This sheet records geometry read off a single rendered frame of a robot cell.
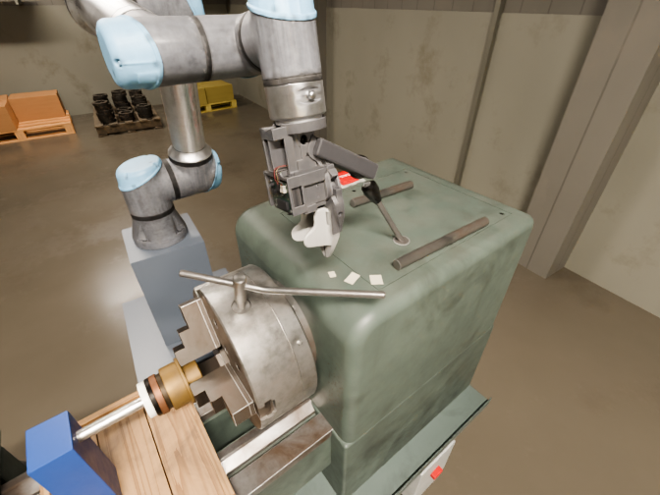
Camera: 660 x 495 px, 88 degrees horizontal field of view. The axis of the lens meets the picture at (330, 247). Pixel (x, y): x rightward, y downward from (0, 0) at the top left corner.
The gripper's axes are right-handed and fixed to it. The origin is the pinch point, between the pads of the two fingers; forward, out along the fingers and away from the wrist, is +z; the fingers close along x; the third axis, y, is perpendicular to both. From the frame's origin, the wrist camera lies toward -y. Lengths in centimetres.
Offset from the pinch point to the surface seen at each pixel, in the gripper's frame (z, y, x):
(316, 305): 12.9, 2.0, -4.2
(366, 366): 23.5, -1.3, 5.0
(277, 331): 14.6, 10.1, -5.0
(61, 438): 22, 46, -15
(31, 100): -43, 69, -679
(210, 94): -17, -187, -635
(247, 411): 26.3, 19.5, -3.6
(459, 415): 83, -44, -3
